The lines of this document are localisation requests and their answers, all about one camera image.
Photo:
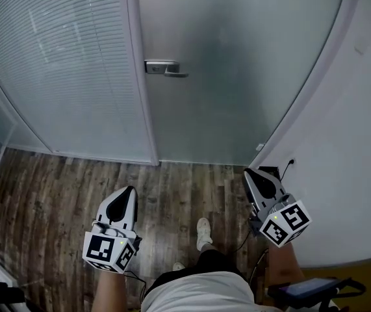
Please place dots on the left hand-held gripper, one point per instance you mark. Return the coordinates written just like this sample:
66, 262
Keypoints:
107, 249

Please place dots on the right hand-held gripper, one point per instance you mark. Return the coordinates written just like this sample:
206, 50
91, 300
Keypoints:
284, 226

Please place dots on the frosted glass door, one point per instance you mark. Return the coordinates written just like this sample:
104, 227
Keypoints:
224, 76

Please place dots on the person's left forearm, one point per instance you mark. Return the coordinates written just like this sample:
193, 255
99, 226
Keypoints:
108, 291

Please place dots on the person's right forearm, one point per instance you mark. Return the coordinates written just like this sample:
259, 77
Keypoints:
284, 265

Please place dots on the silver door hinge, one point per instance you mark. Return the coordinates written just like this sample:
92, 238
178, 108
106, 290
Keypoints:
260, 147

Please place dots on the black tablet device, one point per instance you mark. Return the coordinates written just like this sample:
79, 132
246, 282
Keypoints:
305, 287

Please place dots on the person's white shoe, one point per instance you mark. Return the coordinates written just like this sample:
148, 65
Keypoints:
204, 232
178, 266

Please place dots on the person's black shorts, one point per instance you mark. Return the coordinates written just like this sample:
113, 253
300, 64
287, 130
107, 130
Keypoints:
211, 262

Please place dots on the person's white shirt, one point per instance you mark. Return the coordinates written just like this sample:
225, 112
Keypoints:
198, 294

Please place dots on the glass partition with blinds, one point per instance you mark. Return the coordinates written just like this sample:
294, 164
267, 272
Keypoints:
68, 76

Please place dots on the black box by wall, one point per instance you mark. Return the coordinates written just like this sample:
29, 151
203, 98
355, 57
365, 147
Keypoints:
271, 171

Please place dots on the white door frame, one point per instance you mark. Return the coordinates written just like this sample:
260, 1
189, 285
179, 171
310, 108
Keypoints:
305, 86

